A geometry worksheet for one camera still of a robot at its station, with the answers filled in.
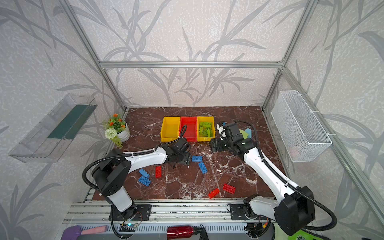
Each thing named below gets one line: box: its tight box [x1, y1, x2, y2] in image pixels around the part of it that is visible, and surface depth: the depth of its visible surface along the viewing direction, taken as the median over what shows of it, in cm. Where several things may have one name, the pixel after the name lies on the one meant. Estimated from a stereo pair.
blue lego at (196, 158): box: [191, 155, 203, 162], surface depth 93 cm
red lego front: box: [208, 188, 220, 199], surface depth 80 cm
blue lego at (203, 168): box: [198, 161, 208, 174], surface depth 88 cm
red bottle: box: [167, 225, 194, 240], surface depth 67 cm
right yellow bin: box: [197, 116, 216, 142], surface depth 103 cm
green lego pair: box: [199, 121, 212, 128], surface depth 107 cm
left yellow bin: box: [160, 116, 181, 142], surface depth 107 cm
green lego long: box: [199, 125, 208, 136], surface depth 105 cm
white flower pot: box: [117, 120, 130, 142], surface depth 96 cm
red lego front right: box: [223, 183, 236, 194], surface depth 82 cm
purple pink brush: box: [61, 225, 108, 240], surface depth 69 cm
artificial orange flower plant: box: [103, 113, 126, 149], surface depth 92 cm
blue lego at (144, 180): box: [138, 176, 152, 187], surface depth 84 cm
